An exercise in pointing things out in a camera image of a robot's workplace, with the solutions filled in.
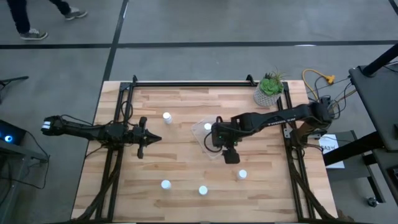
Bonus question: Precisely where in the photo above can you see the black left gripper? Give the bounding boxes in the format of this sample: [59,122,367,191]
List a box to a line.
[126,116,163,159]

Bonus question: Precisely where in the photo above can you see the potted green plant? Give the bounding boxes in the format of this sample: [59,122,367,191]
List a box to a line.
[252,83,282,108]

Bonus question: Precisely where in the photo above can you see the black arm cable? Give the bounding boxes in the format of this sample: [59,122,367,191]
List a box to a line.
[60,100,135,128]
[203,115,224,154]

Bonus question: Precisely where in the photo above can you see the spiky air plant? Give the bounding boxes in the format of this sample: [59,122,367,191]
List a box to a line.
[263,66,289,82]

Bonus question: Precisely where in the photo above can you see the yellow extension cable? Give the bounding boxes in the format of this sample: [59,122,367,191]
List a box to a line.
[302,68,336,102]

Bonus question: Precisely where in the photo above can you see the green succulent plant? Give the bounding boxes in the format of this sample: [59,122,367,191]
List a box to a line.
[259,77,285,96]

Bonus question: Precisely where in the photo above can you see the black side table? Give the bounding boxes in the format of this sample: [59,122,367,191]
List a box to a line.
[323,63,398,212]

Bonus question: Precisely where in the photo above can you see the black metal table frame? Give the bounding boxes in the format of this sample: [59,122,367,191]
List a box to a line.
[70,73,341,223]

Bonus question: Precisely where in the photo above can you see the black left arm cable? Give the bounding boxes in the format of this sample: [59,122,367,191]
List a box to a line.
[60,100,135,128]

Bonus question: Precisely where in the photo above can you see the black floor cable bundle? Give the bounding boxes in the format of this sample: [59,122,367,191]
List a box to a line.
[306,74,358,116]

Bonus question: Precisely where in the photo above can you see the black tripod leg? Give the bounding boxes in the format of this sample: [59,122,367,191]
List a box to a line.
[0,75,30,105]

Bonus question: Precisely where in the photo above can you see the black pole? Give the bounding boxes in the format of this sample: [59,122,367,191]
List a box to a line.
[362,42,398,77]

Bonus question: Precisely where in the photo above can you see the grey cart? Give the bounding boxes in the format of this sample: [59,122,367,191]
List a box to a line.
[0,144,50,224]

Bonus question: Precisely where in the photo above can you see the person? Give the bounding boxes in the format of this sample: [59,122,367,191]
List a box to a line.
[6,0,88,41]

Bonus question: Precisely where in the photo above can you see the clear plastic basket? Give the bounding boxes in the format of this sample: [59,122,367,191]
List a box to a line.
[190,114,233,160]

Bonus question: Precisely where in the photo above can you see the white paper sheet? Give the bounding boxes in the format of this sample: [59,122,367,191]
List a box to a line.
[318,133,346,170]

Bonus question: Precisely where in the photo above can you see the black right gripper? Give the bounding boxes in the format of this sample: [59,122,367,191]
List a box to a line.
[211,121,241,165]

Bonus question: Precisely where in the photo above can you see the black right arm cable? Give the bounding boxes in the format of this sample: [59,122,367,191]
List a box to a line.
[203,115,224,154]

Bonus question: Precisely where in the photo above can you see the black device with blue light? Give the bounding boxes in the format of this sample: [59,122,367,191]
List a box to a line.
[0,119,27,147]

